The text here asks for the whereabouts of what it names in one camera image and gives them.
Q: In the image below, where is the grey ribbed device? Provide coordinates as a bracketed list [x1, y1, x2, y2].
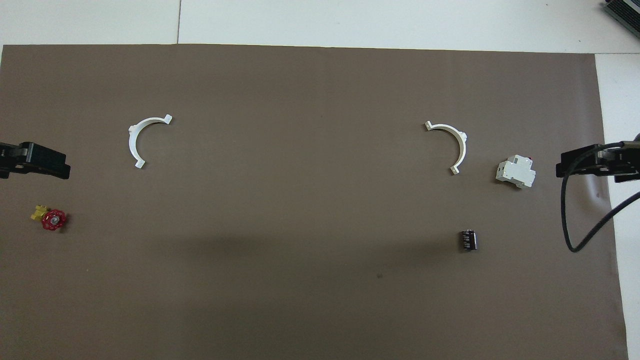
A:
[602, 0, 640, 38]

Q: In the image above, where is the brown table mat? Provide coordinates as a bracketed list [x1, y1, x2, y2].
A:
[0, 44, 630, 360]

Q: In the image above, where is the red handwheel yellow valve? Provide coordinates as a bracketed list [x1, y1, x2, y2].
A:
[31, 204, 67, 232]

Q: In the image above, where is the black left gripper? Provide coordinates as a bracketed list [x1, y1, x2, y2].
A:
[20, 142, 71, 180]

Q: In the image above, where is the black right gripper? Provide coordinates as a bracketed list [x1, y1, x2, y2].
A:
[556, 143, 603, 179]

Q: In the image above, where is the white half-ring pipe clamp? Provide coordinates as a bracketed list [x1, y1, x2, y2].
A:
[424, 121, 469, 176]
[128, 114, 173, 170]

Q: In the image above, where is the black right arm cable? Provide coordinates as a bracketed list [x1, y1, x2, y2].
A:
[560, 141, 640, 253]

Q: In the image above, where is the white circuit breaker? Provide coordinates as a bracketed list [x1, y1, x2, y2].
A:
[495, 154, 537, 190]

